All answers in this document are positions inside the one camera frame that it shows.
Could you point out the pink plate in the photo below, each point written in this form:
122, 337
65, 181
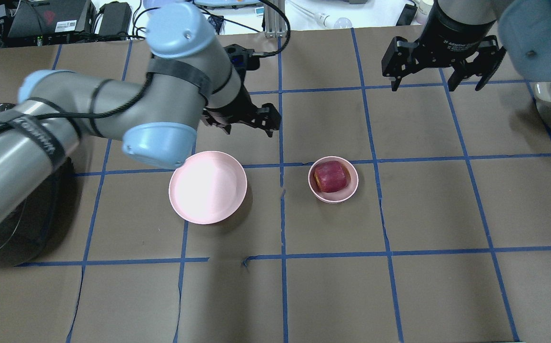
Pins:
208, 188

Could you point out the red apple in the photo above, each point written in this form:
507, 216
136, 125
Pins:
331, 176

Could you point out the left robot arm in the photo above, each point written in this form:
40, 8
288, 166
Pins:
190, 79

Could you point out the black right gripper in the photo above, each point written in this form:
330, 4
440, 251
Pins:
450, 34

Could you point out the white light bulb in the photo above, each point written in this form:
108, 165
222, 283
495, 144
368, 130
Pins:
330, 22

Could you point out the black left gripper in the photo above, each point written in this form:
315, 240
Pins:
235, 112

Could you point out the dark grey rice cooker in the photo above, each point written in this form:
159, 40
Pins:
18, 228

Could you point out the pink bowl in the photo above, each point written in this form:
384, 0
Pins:
340, 196

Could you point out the black power adapter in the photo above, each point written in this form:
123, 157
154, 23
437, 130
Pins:
115, 19

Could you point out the aluminium frame post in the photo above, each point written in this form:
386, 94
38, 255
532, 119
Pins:
274, 24

